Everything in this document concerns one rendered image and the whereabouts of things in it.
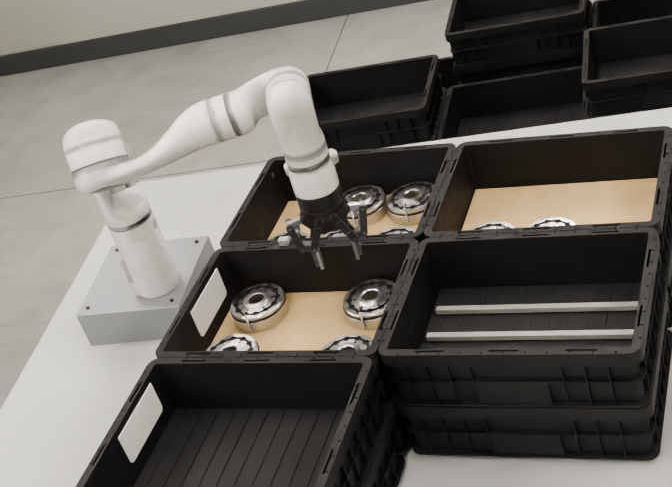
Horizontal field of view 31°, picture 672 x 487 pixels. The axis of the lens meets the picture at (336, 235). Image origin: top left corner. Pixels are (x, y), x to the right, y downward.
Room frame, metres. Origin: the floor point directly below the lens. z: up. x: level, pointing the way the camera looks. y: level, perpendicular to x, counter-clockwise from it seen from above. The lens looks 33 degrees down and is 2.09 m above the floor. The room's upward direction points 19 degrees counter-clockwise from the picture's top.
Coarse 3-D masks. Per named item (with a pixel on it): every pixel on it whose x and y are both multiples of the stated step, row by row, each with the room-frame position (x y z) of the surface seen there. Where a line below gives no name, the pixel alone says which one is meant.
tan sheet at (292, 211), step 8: (288, 208) 2.11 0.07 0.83; (296, 208) 2.10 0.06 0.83; (280, 216) 2.09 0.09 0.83; (288, 216) 2.08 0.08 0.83; (296, 216) 2.07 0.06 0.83; (384, 216) 1.97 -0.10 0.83; (280, 224) 2.06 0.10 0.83; (376, 224) 1.95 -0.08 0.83; (384, 224) 1.94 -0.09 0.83; (392, 224) 1.93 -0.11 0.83; (416, 224) 1.91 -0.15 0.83; (272, 232) 2.05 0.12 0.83; (280, 232) 2.04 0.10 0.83; (368, 232) 1.93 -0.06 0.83; (376, 232) 1.92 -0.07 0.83
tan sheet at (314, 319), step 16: (304, 304) 1.78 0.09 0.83; (320, 304) 1.76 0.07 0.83; (336, 304) 1.74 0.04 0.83; (224, 320) 1.81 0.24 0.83; (288, 320) 1.75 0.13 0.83; (304, 320) 1.73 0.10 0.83; (320, 320) 1.71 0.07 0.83; (336, 320) 1.70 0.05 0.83; (224, 336) 1.76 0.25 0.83; (256, 336) 1.73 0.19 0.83; (272, 336) 1.72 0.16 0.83; (288, 336) 1.70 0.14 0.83; (304, 336) 1.68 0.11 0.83; (320, 336) 1.67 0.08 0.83; (336, 336) 1.66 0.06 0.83; (368, 336) 1.63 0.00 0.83
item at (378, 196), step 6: (360, 186) 2.05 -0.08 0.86; (366, 186) 2.04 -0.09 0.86; (372, 186) 2.04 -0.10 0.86; (348, 192) 2.05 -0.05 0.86; (372, 192) 2.01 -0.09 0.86; (378, 192) 2.01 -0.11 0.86; (372, 198) 1.99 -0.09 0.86; (378, 198) 1.99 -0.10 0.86; (384, 198) 1.99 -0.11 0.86; (366, 204) 1.98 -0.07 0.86; (372, 204) 1.98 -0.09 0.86; (378, 204) 1.97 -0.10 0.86; (372, 210) 1.96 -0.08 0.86; (348, 216) 1.97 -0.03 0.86; (354, 216) 1.96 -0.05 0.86
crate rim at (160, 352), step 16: (368, 240) 1.76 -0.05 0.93; (384, 240) 1.74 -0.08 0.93; (400, 240) 1.72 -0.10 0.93; (416, 240) 1.71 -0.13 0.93; (208, 272) 1.83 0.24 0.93; (400, 272) 1.63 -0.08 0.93; (192, 288) 1.79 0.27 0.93; (400, 288) 1.59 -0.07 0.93; (176, 320) 1.71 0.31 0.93; (384, 320) 1.52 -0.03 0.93; (160, 352) 1.64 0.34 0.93; (176, 352) 1.62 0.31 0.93; (192, 352) 1.61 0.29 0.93; (208, 352) 1.59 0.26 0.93; (224, 352) 1.58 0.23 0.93; (240, 352) 1.57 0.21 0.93; (256, 352) 1.55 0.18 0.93; (272, 352) 1.54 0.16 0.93; (288, 352) 1.53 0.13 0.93; (304, 352) 1.51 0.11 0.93; (320, 352) 1.50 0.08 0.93; (336, 352) 1.49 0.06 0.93; (352, 352) 1.47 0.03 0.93; (368, 352) 1.46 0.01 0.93
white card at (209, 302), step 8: (216, 272) 1.84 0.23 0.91; (216, 280) 1.83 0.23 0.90; (208, 288) 1.81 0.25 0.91; (216, 288) 1.83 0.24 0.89; (224, 288) 1.85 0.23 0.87; (200, 296) 1.78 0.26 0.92; (208, 296) 1.80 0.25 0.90; (216, 296) 1.82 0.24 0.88; (224, 296) 1.84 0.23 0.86; (200, 304) 1.77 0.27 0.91; (208, 304) 1.79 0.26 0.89; (216, 304) 1.81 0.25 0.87; (192, 312) 1.74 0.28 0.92; (200, 312) 1.76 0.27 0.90; (208, 312) 1.78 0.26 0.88; (216, 312) 1.80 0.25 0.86; (200, 320) 1.75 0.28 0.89; (208, 320) 1.77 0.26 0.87; (200, 328) 1.74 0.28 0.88
